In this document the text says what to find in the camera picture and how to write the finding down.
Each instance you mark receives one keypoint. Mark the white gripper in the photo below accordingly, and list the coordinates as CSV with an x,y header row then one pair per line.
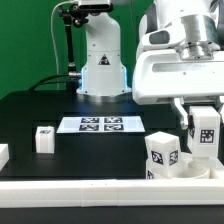
x,y
160,76

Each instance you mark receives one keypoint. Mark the paper sheet with tags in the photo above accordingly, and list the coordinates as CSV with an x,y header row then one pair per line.
x,y
108,124

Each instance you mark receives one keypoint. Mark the white front fence wall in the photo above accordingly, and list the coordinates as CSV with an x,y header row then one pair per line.
x,y
93,193

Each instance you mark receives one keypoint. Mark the white fence wall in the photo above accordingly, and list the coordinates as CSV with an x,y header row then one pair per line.
x,y
93,193
4,155

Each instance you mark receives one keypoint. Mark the white camera on mount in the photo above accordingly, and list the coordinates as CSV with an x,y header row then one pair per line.
x,y
95,5

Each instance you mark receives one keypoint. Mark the white left fence wall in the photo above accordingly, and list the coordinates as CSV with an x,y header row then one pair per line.
x,y
4,155

